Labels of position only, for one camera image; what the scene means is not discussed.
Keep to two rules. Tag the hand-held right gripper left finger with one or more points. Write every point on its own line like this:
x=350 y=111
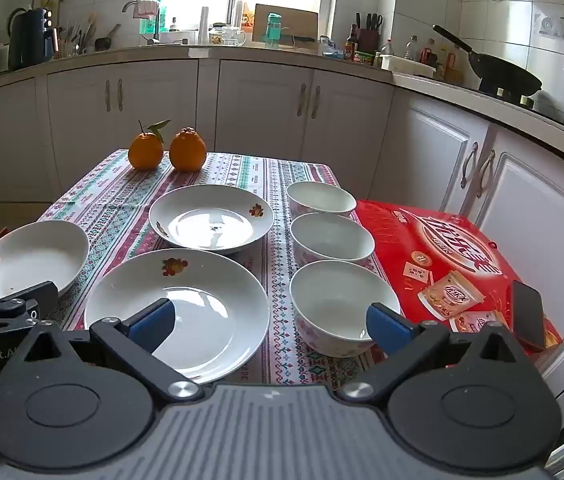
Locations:
x=154 y=322

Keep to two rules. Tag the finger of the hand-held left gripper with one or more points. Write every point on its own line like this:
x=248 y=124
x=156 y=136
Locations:
x=27 y=297

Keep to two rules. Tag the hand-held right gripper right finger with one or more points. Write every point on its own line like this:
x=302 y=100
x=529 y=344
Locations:
x=384 y=327

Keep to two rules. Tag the white plate with fruit print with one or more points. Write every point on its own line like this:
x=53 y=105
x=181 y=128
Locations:
x=222 y=310
x=32 y=255
x=212 y=220

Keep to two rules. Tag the white bowl with pink flowers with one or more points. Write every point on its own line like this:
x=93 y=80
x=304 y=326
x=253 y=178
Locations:
x=329 y=237
x=319 y=200
x=332 y=300

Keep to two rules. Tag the red gift box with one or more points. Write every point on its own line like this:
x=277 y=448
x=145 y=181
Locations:
x=401 y=240

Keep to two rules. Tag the black smartphone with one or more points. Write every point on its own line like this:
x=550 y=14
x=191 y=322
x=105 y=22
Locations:
x=529 y=315

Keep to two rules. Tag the orange with stem and leaf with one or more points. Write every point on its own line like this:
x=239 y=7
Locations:
x=145 y=151

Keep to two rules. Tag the orange without leaf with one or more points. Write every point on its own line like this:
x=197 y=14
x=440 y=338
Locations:
x=187 y=151

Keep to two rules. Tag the patterned tablecloth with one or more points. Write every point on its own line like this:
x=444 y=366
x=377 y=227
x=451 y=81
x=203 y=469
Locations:
x=267 y=170

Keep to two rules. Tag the white kitchen base cabinets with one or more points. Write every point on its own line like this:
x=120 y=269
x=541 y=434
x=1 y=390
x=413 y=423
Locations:
x=257 y=110

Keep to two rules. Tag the utensil holder with utensils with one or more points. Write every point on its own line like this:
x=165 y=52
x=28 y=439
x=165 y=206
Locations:
x=74 y=47

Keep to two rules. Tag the dark blue kitchen appliance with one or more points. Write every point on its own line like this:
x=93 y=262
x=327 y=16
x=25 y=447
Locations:
x=32 y=40

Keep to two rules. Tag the white plastic tray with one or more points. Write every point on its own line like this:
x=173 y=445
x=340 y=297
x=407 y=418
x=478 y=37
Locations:
x=406 y=65

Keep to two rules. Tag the black wok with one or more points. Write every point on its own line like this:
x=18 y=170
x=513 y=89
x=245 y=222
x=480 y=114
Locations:
x=504 y=75

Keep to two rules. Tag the dark sauce bottle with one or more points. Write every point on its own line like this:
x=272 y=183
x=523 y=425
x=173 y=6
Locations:
x=350 y=47

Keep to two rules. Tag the white kitchen countertop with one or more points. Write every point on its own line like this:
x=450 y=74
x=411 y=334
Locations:
x=242 y=52

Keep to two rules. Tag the knife block with knives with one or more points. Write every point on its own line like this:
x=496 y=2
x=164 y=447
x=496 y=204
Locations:
x=367 y=37

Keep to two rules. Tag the metal faucet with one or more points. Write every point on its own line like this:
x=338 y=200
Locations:
x=154 y=27

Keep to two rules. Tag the glass mug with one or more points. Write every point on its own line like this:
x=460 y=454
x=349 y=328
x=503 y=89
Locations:
x=234 y=37

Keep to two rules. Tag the pink cloth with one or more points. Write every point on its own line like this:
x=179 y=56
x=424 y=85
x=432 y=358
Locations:
x=145 y=8

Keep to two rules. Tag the teal water bottle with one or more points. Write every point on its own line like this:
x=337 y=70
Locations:
x=273 y=30

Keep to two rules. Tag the wooden cutting board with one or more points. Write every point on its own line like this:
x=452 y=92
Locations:
x=294 y=22

